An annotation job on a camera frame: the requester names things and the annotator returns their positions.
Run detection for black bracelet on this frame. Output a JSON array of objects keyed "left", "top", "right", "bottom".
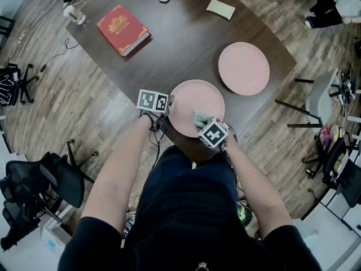
[{"left": 140, "top": 113, "right": 155, "bottom": 132}]

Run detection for black office chair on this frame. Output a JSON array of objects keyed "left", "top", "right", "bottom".
[
  {"left": 0, "top": 138, "right": 99, "bottom": 251},
  {"left": 0, "top": 63, "right": 40, "bottom": 107}
]

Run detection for pink plate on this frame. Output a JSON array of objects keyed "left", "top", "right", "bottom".
[
  {"left": 218, "top": 42, "right": 271, "bottom": 96},
  {"left": 168, "top": 79, "right": 226, "bottom": 138}
]

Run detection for white desk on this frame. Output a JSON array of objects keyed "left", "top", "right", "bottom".
[{"left": 0, "top": 207, "right": 74, "bottom": 271}]

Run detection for person's right forearm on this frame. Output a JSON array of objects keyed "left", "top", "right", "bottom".
[{"left": 225, "top": 135, "right": 294, "bottom": 239}]

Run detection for person's black clothing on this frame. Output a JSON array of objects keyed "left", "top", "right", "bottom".
[{"left": 58, "top": 145, "right": 324, "bottom": 271}]

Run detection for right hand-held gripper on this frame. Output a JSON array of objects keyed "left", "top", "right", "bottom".
[{"left": 196, "top": 115, "right": 239, "bottom": 150}]

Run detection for black backpack white stripes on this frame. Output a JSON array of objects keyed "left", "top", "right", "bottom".
[{"left": 0, "top": 72, "right": 17, "bottom": 106}]

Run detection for green patterned sponge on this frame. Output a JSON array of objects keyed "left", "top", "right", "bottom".
[{"left": 193, "top": 109, "right": 217, "bottom": 129}]

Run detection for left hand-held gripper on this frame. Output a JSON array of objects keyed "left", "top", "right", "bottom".
[{"left": 137, "top": 89, "right": 178, "bottom": 133}]

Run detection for black bag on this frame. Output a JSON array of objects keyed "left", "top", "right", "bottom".
[{"left": 321, "top": 137, "right": 361, "bottom": 208}]

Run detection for yellow green sponge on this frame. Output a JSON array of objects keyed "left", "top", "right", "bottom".
[{"left": 206, "top": 0, "right": 236, "bottom": 21}]

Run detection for pink bag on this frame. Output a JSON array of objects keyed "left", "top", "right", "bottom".
[{"left": 319, "top": 125, "right": 331, "bottom": 147}]

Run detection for person's left forearm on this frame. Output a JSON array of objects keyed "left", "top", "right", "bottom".
[{"left": 81, "top": 114, "right": 153, "bottom": 231}]

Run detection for clear glass cup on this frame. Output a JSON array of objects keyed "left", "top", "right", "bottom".
[{"left": 63, "top": 5, "right": 86, "bottom": 25}]

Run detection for red hardcover book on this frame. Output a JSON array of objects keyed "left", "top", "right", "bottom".
[{"left": 96, "top": 4, "right": 152, "bottom": 58}]

